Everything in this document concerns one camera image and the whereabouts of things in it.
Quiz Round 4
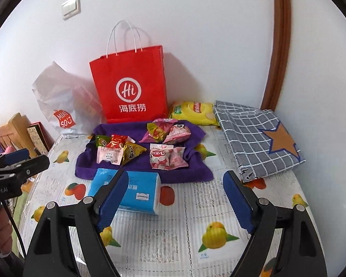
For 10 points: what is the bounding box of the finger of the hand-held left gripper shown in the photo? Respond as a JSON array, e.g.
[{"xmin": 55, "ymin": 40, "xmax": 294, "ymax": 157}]
[
  {"xmin": 0, "ymin": 154, "xmax": 50, "ymax": 181},
  {"xmin": 0, "ymin": 148, "xmax": 30, "ymax": 168}
]

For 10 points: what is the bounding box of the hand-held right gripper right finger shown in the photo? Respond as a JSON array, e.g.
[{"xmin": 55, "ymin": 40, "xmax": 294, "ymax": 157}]
[{"xmin": 223, "ymin": 171, "xmax": 327, "ymax": 277}]

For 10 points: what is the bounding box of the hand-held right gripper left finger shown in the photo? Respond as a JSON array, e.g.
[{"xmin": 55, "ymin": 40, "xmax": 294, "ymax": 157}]
[{"xmin": 22, "ymin": 169, "xmax": 129, "ymax": 277}]

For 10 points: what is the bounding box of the blue tissue pack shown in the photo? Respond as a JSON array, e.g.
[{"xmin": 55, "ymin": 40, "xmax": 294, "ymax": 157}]
[{"xmin": 87, "ymin": 168, "xmax": 162, "ymax": 215}]

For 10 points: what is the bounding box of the white pink candy packet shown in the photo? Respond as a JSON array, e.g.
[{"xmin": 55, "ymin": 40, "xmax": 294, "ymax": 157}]
[{"xmin": 96, "ymin": 146, "xmax": 124, "ymax": 164}]

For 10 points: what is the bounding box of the yellow green snack packet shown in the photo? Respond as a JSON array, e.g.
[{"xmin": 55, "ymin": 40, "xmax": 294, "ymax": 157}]
[
  {"xmin": 146, "ymin": 122, "xmax": 162, "ymax": 139},
  {"xmin": 121, "ymin": 140, "xmax": 147, "ymax": 166}
]

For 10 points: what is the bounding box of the red snack packet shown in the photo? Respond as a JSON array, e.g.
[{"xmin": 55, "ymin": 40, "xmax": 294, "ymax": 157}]
[{"xmin": 105, "ymin": 134, "xmax": 126, "ymax": 151}]

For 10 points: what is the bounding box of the pink white snack packet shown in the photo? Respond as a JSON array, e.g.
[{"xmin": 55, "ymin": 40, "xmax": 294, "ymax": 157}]
[{"xmin": 149, "ymin": 143, "xmax": 175, "ymax": 170}]

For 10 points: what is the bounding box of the purple pink snack packet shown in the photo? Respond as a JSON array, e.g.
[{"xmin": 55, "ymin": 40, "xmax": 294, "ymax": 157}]
[{"xmin": 139, "ymin": 118, "xmax": 173, "ymax": 143}]

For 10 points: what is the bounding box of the pink cat print biscuit packet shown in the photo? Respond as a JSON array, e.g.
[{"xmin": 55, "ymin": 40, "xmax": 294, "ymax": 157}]
[{"xmin": 163, "ymin": 123, "xmax": 191, "ymax": 145}]

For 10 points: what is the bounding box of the person's left hand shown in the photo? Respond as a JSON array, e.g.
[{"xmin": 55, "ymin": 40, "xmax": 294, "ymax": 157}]
[{"xmin": 0, "ymin": 208, "xmax": 13, "ymax": 254}]

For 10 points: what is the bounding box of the green bedsheet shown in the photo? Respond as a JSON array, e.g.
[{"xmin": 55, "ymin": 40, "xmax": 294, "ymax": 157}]
[{"xmin": 13, "ymin": 185, "xmax": 28, "ymax": 220}]

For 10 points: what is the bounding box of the brown patterned box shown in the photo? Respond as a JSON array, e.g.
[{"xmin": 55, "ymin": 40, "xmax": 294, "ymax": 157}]
[{"xmin": 27, "ymin": 121, "xmax": 55, "ymax": 155}]

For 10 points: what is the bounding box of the purple towel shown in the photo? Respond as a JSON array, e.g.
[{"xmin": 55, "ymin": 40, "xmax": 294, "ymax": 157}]
[{"xmin": 75, "ymin": 120, "xmax": 215, "ymax": 184}]

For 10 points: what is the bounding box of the grey checked cloth bag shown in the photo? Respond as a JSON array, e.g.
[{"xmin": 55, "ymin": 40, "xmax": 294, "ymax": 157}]
[{"xmin": 213, "ymin": 100, "xmax": 306, "ymax": 183}]

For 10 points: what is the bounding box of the fruit print tablecloth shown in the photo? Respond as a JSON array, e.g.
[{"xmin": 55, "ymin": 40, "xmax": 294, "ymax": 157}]
[{"xmin": 17, "ymin": 124, "xmax": 318, "ymax": 277}]

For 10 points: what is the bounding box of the white plastic bag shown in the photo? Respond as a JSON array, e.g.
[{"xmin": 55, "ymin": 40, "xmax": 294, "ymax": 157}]
[{"xmin": 32, "ymin": 61, "xmax": 104, "ymax": 138}]

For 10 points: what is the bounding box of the yellow chips bag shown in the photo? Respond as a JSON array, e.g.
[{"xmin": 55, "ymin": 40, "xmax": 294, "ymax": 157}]
[{"xmin": 169, "ymin": 101, "xmax": 220, "ymax": 126}]

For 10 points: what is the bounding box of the red paper bag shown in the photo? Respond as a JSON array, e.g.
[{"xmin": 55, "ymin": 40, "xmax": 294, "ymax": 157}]
[{"xmin": 89, "ymin": 20, "xmax": 168, "ymax": 124}]

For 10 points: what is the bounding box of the black cable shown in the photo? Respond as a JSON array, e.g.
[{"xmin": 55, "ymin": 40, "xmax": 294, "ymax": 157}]
[{"xmin": 3, "ymin": 199, "xmax": 26, "ymax": 260}]

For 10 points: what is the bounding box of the white light switch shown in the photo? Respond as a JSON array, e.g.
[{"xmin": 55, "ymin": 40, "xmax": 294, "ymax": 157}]
[{"xmin": 61, "ymin": 0, "xmax": 82, "ymax": 21}]

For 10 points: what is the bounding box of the brown wooden door frame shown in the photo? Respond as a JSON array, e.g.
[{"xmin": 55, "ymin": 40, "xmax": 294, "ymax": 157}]
[{"xmin": 261, "ymin": 0, "xmax": 292, "ymax": 110}]

